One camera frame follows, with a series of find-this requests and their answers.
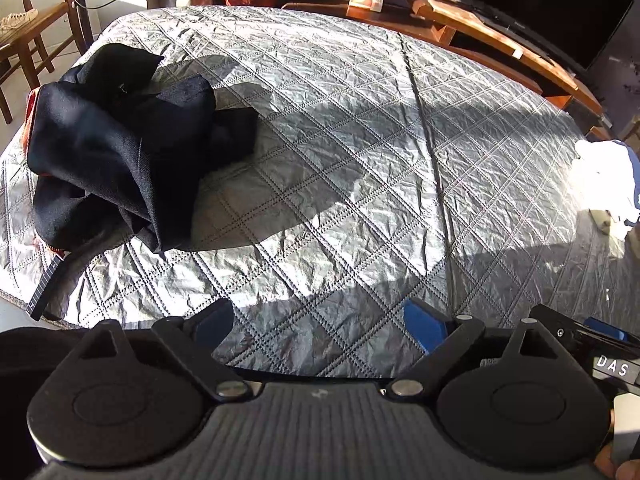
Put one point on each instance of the white garment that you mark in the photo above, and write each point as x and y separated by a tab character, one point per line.
605	175

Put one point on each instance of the dark wooden low cabinet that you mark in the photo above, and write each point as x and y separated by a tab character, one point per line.
380	17

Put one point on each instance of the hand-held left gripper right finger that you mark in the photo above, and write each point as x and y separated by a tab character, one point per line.
422	322

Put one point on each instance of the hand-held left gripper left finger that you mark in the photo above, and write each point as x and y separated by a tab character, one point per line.
215	317

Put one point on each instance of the black standing fan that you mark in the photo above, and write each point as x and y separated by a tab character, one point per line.
80	10

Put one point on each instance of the beige sneaker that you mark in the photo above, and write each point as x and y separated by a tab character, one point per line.
17	21

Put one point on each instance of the silver quilted blanket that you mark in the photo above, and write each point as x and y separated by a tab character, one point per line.
325	160

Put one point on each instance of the person's right hand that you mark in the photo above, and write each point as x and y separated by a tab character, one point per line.
606	460

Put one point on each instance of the dark navy pants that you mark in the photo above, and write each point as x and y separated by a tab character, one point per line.
100	135

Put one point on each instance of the light blue and navy garment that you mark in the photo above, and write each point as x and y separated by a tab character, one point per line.
637	185

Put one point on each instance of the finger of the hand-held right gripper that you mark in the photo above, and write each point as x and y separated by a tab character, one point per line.
602	326

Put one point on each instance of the black flat television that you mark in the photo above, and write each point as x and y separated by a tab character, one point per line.
525	5

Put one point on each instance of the wooden chair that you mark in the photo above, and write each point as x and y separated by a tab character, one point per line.
25	45

